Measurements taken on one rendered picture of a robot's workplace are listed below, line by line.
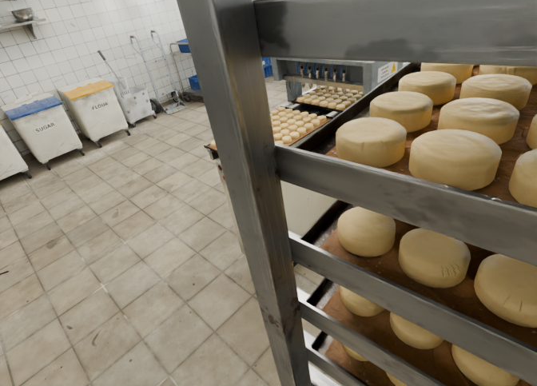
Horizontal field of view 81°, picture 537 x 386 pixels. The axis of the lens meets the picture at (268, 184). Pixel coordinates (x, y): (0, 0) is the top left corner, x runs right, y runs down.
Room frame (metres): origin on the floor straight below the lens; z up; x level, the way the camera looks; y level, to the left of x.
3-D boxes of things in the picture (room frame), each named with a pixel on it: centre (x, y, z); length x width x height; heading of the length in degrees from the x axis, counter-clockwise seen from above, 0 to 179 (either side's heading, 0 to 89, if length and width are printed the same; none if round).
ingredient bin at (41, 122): (3.94, 2.65, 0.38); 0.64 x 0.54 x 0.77; 40
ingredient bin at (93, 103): (4.36, 2.15, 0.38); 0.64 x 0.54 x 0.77; 38
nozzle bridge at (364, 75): (1.93, -0.51, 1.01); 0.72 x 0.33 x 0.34; 38
